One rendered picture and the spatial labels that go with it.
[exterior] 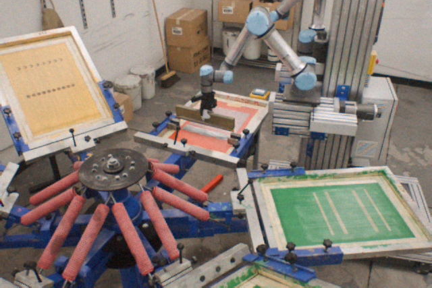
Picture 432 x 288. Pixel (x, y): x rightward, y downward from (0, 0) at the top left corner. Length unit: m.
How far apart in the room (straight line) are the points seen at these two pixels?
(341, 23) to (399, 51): 3.46
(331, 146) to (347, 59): 0.65
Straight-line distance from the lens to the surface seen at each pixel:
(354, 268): 3.13
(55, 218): 2.00
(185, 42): 5.63
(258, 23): 2.10
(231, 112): 2.81
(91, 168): 1.77
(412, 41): 5.81
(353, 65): 2.54
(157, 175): 1.81
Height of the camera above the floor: 2.34
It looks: 31 degrees down
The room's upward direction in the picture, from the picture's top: straight up
